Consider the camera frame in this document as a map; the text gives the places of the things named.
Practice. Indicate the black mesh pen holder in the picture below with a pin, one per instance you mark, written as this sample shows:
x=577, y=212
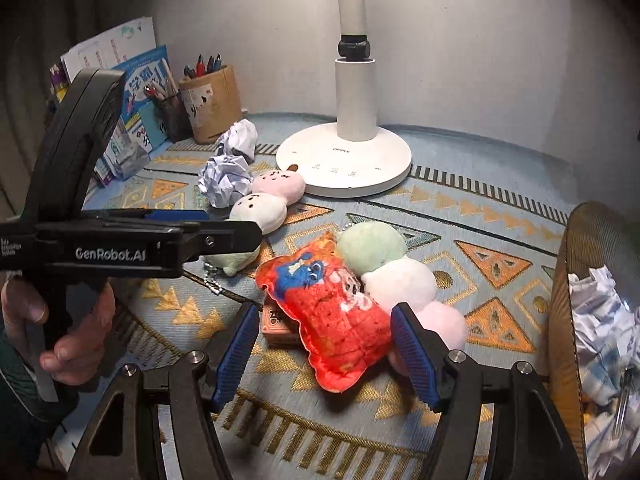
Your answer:
x=172, y=120

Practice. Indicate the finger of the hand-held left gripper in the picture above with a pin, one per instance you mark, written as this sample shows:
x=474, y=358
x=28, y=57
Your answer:
x=225, y=240
x=180, y=215

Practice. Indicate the purple and yellow book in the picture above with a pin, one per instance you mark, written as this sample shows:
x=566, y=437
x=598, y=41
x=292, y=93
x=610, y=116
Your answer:
x=57, y=82

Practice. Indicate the amber ribbed glass bowl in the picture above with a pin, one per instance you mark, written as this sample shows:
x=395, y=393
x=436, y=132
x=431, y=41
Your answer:
x=560, y=310

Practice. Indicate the small orange box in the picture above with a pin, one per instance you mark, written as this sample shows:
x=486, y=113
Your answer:
x=277, y=332

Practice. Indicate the large three-ball dango plush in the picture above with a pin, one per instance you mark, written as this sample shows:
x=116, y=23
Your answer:
x=400, y=280

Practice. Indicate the clear plastic packet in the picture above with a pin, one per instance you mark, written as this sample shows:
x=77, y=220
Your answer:
x=122, y=160

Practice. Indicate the blue cover workbook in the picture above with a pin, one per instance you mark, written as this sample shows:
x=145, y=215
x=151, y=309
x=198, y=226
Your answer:
x=142, y=80

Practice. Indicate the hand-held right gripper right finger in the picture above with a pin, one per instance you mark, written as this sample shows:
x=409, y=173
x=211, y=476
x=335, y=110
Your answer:
x=419, y=360

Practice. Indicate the bunch of pencils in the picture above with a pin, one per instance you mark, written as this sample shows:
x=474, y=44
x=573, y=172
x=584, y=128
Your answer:
x=162, y=85

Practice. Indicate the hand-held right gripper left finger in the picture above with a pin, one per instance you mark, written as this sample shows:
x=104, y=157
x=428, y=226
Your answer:
x=235, y=355

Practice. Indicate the white paper ball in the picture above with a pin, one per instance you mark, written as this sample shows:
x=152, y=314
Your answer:
x=225, y=177
x=240, y=137
x=610, y=450
x=600, y=305

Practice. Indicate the person's left hand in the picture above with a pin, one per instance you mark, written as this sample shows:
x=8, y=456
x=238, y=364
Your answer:
x=85, y=345

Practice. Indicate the blue patterned desk mat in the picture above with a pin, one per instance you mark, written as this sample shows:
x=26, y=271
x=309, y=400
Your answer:
x=500, y=225

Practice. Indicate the bunch of pens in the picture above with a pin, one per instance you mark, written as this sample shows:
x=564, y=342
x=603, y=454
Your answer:
x=202, y=66

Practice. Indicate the white desk lamp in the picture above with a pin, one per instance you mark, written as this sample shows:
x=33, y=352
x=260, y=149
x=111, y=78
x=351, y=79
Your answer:
x=355, y=110

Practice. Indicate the red snack bag plush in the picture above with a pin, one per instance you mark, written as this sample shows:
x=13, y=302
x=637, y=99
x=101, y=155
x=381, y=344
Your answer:
x=325, y=320

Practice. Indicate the brown cardboard pen holder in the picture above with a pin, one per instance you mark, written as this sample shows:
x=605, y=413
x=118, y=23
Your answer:
x=215, y=105

